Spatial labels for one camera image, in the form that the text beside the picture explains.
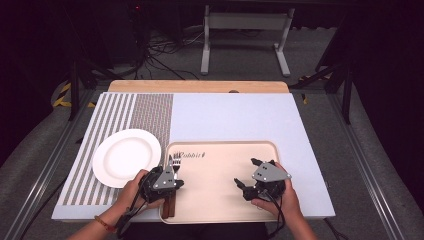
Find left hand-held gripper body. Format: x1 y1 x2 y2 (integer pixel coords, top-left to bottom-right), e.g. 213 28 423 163
139 162 178 204

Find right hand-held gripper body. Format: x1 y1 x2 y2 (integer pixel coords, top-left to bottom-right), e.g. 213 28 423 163
242 161 293 203

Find fork with wooden handle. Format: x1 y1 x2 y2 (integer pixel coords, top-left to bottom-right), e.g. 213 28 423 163
168 159 182 219

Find knife with wooden handle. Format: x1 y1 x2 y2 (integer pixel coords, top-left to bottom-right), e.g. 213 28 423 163
162 153 174 219

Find beige plastic tray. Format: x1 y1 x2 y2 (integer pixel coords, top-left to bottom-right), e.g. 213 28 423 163
159 140 280 225

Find person's left hand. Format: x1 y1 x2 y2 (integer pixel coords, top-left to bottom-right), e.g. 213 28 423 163
114 169 165 218

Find person's right hand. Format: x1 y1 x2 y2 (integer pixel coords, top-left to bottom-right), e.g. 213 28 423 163
249 162 303 223

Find white round plate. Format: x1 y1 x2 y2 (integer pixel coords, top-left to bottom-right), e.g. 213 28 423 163
91 128 162 189

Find light blue placemat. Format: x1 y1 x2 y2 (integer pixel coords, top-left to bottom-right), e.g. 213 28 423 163
51 92 336 223

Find person's dark trousers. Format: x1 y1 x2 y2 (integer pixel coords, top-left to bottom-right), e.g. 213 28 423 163
123 222 268 240

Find grey striped placemat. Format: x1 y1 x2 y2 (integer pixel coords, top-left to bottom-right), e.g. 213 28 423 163
57 93 175 207

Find black stand leg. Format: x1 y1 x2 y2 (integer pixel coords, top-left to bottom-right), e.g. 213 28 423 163
68 59 114 122
289 59 354 125

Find yellow black floor tape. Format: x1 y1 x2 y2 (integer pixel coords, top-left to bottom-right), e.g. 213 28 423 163
52 82 98 109

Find grey metal stand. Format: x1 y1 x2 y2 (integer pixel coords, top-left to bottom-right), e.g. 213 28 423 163
199 4 296 78

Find right hand-held gripper cable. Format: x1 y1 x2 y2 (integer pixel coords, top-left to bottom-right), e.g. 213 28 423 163
263 189 288 239

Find hand-held gripper cable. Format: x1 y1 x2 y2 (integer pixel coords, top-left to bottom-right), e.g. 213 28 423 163
263 189 288 239
115 196 148 239

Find left hand-held gripper cable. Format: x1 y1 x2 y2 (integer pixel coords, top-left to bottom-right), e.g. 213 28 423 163
115 196 148 239

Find orange bead bracelet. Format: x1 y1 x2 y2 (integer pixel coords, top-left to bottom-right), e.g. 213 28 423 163
94 215 118 233

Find aluminium floor rail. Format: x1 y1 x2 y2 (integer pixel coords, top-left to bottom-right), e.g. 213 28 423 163
4 89 111 240
328 93 406 240

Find black floor cables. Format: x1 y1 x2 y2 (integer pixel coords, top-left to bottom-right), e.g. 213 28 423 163
133 29 201 81

